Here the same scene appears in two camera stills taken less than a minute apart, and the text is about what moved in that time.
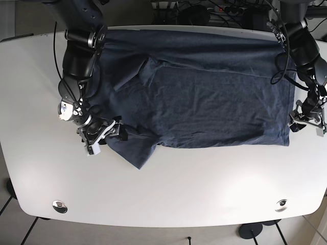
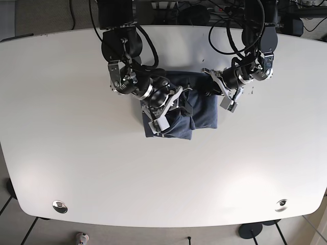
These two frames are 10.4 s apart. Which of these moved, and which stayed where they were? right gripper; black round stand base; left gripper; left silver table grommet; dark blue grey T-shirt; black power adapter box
Moved: left gripper; right gripper; dark blue grey T-shirt
Stayed: black round stand base; left silver table grommet; black power adapter box
